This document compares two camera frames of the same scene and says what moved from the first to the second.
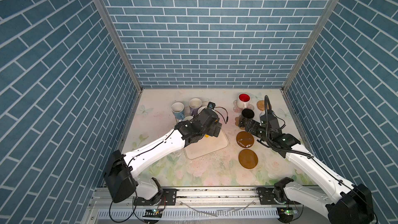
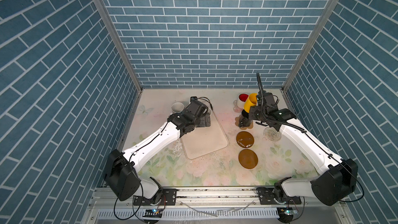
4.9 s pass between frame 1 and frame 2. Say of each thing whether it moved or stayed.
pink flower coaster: stayed
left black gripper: moved
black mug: stayed
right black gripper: moved
